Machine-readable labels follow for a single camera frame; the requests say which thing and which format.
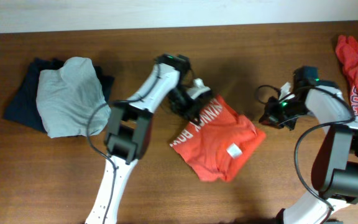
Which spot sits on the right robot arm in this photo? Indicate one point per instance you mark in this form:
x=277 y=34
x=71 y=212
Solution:
x=334 y=173

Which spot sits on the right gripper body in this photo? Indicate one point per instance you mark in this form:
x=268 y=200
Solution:
x=284 y=114

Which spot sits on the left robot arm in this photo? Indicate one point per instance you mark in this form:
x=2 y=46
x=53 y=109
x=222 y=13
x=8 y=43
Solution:
x=129 y=127

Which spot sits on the folded grey t-shirt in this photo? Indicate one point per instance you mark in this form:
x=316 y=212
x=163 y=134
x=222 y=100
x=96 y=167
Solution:
x=68 y=99

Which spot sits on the folded navy garment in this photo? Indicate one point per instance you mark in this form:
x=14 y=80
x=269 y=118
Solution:
x=22 y=108

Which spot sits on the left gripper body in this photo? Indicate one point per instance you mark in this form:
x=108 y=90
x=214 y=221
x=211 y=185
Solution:
x=182 y=102

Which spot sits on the orange printed t-shirt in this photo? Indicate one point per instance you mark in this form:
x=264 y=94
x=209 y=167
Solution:
x=221 y=144

